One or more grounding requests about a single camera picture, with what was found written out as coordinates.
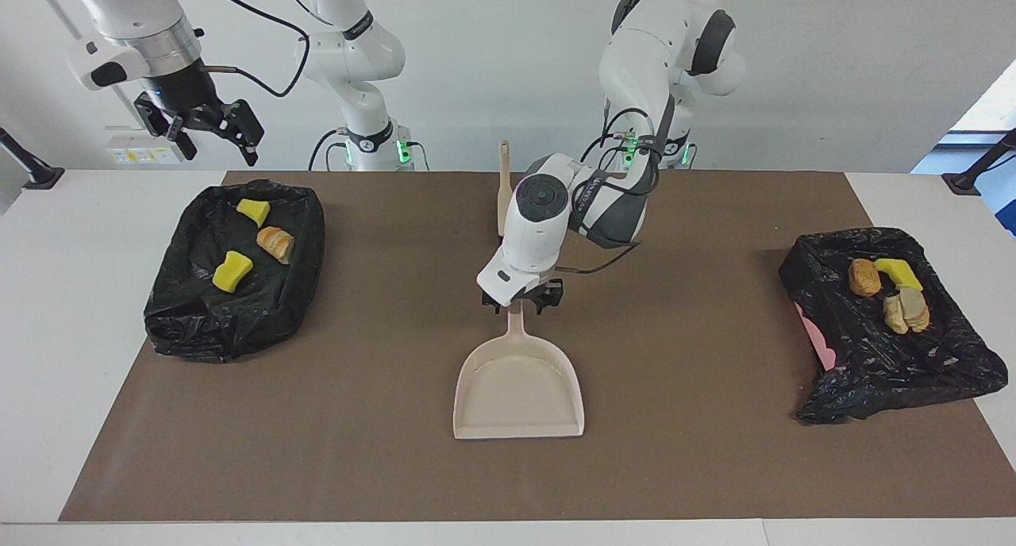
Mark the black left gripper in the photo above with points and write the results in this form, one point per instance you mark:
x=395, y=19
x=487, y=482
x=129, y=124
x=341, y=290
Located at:
x=544, y=292

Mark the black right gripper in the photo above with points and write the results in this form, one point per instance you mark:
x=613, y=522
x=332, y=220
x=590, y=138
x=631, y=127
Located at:
x=186, y=101

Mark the beige plastic dustpan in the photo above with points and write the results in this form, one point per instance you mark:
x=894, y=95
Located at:
x=520, y=387

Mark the small yellow sponge piece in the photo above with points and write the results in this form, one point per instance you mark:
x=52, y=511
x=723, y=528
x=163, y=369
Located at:
x=253, y=211

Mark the beige hand brush black bristles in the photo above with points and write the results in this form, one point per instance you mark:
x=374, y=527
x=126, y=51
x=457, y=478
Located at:
x=503, y=189

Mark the croissant-shaped foam piece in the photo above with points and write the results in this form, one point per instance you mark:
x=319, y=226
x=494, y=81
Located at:
x=275, y=244

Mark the large yellow sponge piece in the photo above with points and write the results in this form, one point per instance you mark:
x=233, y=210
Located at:
x=232, y=271

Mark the brown round cookie piece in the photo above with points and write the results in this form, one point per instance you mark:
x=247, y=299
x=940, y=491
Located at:
x=863, y=278

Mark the small beige foam chunk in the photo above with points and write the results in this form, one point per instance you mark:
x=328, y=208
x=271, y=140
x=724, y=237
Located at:
x=893, y=314

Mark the L-shaped yellow sponge piece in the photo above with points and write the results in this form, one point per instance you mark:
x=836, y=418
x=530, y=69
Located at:
x=898, y=271

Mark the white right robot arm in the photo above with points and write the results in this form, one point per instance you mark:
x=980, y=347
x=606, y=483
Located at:
x=127, y=22

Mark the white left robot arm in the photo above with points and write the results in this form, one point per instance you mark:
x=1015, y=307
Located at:
x=540, y=221

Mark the bin wrapped in black bag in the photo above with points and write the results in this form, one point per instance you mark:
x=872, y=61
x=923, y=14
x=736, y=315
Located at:
x=198, y=324

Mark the pink bin with black bag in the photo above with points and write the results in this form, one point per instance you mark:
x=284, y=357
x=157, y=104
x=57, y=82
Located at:
x=873, y=355

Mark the brown table mat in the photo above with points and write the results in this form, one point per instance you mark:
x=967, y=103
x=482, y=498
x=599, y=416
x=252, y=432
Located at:
x=476, y=467

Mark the white wall outlet box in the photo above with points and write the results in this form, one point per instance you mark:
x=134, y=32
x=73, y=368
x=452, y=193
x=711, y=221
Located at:
x=139, y=151

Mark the black camera stand clamp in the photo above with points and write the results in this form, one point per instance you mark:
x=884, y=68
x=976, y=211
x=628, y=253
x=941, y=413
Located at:
x=964, y=182
x=40, y=177

